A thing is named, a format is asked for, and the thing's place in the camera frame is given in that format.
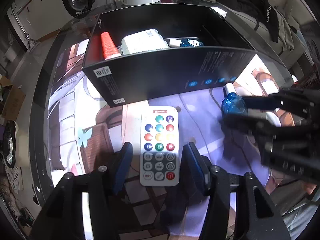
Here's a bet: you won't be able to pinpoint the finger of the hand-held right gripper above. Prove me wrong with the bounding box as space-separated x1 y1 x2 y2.
240 86 320 120
219 114 284 142

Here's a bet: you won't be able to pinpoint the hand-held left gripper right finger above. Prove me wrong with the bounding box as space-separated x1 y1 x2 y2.
181 142 290 240

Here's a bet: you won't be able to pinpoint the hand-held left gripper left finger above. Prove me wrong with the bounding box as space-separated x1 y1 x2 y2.
37 142 134 240

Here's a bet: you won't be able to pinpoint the blue bottle with white cap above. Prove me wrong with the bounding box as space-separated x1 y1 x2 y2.
221 83 248 117
180 37 202 48

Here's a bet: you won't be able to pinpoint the white remote control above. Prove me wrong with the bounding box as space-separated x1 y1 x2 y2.
139 106 180 187

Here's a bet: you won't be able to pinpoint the black cardboard box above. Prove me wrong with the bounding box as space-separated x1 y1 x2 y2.
82 4 258 108

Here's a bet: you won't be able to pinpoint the white and green case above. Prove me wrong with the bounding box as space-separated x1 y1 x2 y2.
121 29 169 55

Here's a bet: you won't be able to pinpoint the person's right hand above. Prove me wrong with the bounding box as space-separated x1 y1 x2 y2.
303 182 318 195

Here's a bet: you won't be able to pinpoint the printed desk mat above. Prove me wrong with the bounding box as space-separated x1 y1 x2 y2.
47 40 295 240

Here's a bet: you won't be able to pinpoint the person's leg in jeans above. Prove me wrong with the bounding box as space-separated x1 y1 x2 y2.
282 200 320 240

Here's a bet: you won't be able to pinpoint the beige sofa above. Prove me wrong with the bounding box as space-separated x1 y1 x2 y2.
185 0 315 68

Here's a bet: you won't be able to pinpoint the grey garment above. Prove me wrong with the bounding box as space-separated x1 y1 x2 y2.
275 12 304 53

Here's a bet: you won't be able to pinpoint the black jacket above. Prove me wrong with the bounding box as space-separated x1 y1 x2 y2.
216 0 279 43

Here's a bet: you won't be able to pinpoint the black wheel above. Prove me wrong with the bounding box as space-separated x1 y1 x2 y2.
2 121 17 168

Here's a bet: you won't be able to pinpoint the brown cardboard box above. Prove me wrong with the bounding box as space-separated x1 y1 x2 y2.
0 76 27 122

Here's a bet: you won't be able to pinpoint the white base cabinets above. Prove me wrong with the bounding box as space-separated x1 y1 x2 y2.
7 0 65 40

